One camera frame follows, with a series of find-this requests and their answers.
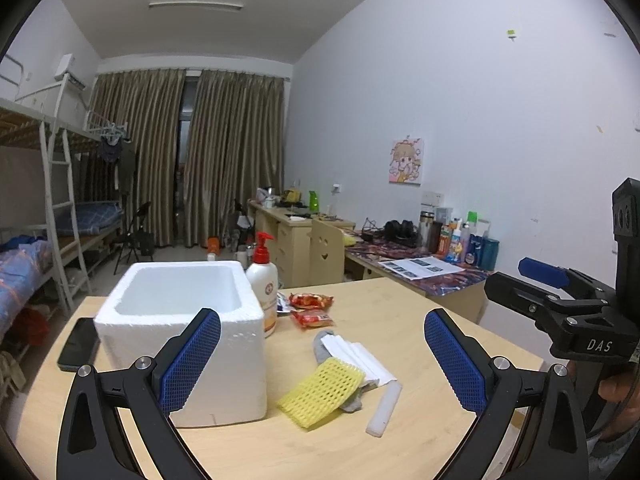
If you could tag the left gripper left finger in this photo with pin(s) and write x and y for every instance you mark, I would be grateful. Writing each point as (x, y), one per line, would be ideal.
(93, 443)

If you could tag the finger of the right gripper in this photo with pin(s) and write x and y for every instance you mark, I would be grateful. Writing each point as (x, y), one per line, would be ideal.
(544, 273)
(518, 296)

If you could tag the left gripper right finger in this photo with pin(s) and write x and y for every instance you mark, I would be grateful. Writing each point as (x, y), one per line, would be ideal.
(552, 442)

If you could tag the white foam strip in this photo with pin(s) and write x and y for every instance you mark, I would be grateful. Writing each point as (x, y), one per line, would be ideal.
(384, 412)

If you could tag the white tissue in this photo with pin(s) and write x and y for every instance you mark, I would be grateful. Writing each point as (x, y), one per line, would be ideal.
(354, 354)

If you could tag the grey sock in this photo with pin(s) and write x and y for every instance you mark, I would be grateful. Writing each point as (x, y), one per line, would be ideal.
(353, 403)

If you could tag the person's right hand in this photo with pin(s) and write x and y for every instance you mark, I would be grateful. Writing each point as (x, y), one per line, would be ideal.
(607, 395)

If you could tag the teal box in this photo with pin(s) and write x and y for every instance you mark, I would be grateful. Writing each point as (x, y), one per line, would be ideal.
(489, 255)

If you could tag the green cap white bottle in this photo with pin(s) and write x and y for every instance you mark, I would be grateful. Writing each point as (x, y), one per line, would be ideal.
(468, 230)

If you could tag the black smartphone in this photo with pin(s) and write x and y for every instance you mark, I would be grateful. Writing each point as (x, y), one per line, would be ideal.
(81, 346)

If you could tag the printed paper sheet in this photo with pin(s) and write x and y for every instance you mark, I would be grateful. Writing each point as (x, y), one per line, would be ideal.
(416, 269)

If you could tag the steel thermos flask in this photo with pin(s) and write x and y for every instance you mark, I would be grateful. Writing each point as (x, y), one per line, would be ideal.
(425, 224)

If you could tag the white styrofoam box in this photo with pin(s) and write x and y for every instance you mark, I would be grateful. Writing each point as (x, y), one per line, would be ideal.
(221, 379)

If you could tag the patterned cloth covered desk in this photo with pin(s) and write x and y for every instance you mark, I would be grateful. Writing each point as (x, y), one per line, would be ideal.
(462, 293)

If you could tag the blue patterned quilt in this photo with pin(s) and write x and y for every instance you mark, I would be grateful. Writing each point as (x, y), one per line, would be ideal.
(22, 269)

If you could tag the black folding chair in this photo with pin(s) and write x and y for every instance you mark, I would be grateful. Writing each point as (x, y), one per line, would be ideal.
(128, 242)

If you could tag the wooden smiley chair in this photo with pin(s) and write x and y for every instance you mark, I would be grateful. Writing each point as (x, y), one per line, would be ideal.
(327, 254)

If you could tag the orange snack packet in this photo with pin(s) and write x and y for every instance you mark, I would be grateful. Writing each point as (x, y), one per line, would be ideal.
(308, 301)

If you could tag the red snack packet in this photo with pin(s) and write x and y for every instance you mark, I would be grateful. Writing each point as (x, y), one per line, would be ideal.
(313, 318)

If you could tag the orange container on floor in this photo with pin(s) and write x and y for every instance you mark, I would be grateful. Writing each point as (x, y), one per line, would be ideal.
(213, 245)

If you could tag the blue white sachet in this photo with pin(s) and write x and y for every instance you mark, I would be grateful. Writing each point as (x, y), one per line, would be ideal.
(283, 304)

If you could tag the white mug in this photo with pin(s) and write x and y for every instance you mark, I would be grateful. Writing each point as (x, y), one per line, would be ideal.
(242, 258)

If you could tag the white lotion pump bottle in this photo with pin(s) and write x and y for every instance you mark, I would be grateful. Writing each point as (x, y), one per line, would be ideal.
(263, 276)

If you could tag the wooden desk with drawers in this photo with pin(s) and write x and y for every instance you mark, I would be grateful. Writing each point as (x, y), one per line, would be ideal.
(290, 247)

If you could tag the white metal bunk bed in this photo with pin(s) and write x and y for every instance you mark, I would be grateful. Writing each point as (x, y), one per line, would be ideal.
(34, 120)

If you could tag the hanging dark clothes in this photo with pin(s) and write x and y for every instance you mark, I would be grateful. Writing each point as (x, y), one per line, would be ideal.
(121, 153)

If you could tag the brown curtains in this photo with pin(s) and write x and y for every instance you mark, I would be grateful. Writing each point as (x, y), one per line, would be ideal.
(234, 146)

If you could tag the white air conditioner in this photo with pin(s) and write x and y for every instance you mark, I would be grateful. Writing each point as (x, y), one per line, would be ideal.
(66, 69)

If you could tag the ceiling tube light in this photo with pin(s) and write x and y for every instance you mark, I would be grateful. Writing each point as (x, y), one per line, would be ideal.
(224, 6)

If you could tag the anime wall poster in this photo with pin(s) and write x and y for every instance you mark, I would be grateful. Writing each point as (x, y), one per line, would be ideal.
(406, 161)

